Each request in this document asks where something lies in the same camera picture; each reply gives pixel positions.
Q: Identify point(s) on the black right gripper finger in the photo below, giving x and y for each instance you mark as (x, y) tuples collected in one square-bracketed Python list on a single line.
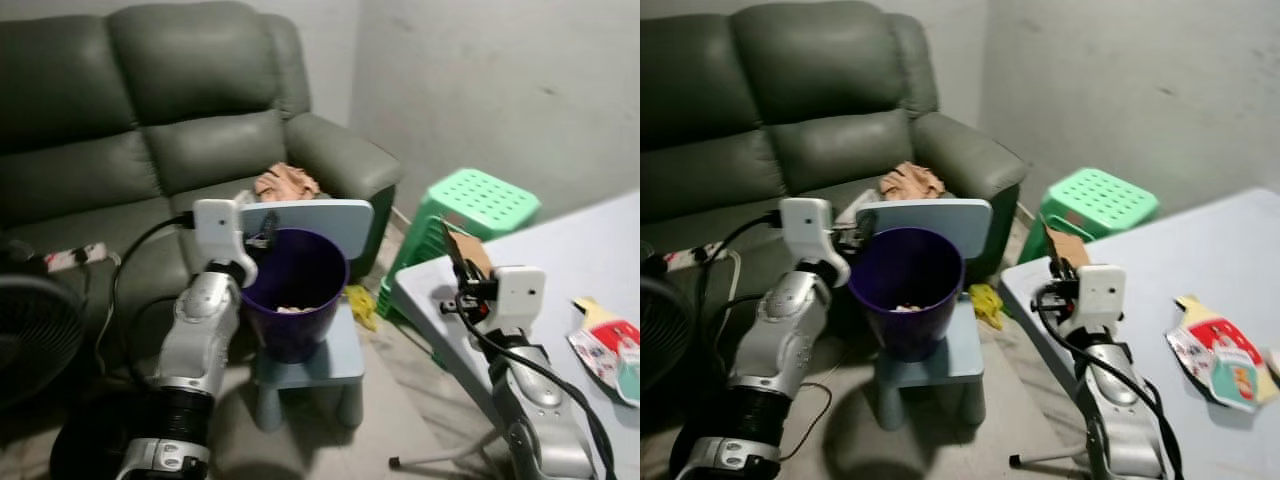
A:
[(455, 255), (1050, 250)]

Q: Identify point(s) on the brown cardboard piece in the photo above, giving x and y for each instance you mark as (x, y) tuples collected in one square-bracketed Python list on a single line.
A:
[(1070, 247), (474, 254)]

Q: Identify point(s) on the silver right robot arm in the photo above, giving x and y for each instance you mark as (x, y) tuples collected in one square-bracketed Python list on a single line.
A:
[(535, 395), (1120, 400)]

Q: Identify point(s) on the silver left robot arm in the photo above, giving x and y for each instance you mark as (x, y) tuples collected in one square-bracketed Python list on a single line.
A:
[(780, 345), (195, 345)]

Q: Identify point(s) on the pale trash scraps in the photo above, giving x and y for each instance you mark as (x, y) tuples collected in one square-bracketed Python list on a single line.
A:
[(295, 308), (908, 307)]

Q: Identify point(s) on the purple rubbish bin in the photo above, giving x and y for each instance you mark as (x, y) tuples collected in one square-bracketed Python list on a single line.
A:
[(910, 335), (295, 335)]

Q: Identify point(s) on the crumpled pink brown cloth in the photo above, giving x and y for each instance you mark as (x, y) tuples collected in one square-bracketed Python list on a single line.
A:
[(287, 183), (912, 181)]

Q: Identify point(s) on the small light blue chair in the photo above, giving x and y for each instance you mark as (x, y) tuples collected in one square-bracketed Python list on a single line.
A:
[(320, 220), (940, 220)]

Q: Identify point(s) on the mint green plastic stool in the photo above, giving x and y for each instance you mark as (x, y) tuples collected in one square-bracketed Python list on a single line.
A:
[(480, 198), (1100, 195)]

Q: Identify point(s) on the crumpled yellow wrapper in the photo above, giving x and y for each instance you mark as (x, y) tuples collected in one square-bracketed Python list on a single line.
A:
[(361, 305), (986, 304)]

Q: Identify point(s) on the dark green leather sofa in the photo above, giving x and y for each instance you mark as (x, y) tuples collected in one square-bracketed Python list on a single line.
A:
[(830, 150), (190, 150)]

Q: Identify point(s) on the red white snack packet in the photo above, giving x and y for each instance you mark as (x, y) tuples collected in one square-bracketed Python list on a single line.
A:
[(608, 345), (1225, 355)]

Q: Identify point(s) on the white table leg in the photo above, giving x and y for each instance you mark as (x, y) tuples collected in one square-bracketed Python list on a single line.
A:
[(440, 460), (1045, 458)]

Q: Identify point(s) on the white power strip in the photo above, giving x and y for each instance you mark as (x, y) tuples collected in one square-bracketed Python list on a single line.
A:
[(690, 257), (75, 257)]

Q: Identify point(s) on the black floor fan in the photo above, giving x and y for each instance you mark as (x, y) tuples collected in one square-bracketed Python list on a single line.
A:
[(665, 320), (35, 325)]

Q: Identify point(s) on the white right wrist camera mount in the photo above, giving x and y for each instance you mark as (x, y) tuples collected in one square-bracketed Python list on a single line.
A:
[(520, 295), (1103, 295)]

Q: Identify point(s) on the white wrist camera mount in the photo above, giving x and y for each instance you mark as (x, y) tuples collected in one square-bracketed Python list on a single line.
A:
[(520, 295), (214, 228), (803, 228), (1103, 295)]

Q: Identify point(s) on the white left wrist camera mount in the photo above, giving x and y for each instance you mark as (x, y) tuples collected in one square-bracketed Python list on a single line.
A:
[(214, 228), (803, 228)]

